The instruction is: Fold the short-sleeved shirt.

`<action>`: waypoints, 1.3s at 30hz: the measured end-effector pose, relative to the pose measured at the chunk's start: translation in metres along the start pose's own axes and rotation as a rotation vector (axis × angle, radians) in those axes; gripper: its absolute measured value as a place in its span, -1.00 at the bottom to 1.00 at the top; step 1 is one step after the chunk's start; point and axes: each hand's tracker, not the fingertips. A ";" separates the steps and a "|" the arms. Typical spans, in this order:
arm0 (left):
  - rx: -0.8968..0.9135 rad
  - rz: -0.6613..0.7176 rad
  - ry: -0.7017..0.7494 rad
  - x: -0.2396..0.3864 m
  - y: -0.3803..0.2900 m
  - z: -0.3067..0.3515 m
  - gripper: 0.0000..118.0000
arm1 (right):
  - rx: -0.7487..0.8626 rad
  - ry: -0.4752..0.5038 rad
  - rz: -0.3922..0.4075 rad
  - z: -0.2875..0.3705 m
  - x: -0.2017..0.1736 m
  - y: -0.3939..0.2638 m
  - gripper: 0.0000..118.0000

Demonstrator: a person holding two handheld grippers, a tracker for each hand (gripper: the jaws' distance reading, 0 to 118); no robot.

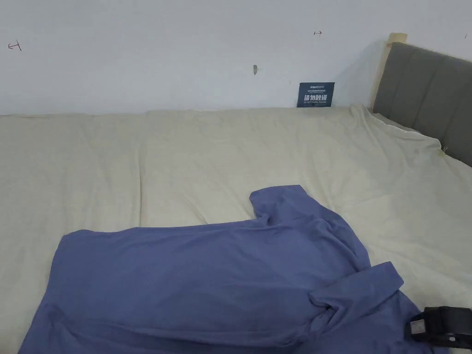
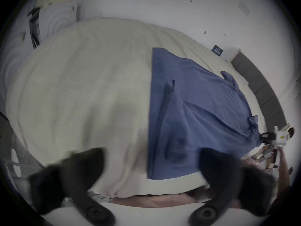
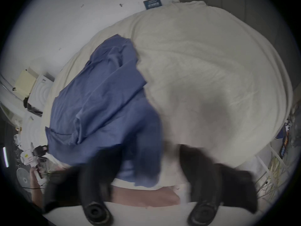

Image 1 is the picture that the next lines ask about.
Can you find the blue shirt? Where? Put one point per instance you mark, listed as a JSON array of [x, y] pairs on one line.
[[191, 280]]

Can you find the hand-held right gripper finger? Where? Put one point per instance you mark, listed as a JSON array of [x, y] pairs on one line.
[[442, 326]]

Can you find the small yellow sheet clip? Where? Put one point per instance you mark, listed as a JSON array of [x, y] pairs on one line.
[[443, 150]]

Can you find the dark blue sign card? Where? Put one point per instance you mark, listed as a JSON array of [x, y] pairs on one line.
[[315, 94]]

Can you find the grey padded headboard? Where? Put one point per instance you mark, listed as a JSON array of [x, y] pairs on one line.
[[427, 84]]

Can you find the light wooden bed post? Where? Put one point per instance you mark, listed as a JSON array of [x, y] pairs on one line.
[[391, 40]]

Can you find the bed with beige sheet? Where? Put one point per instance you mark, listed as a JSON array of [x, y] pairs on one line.
[[147, 166]]

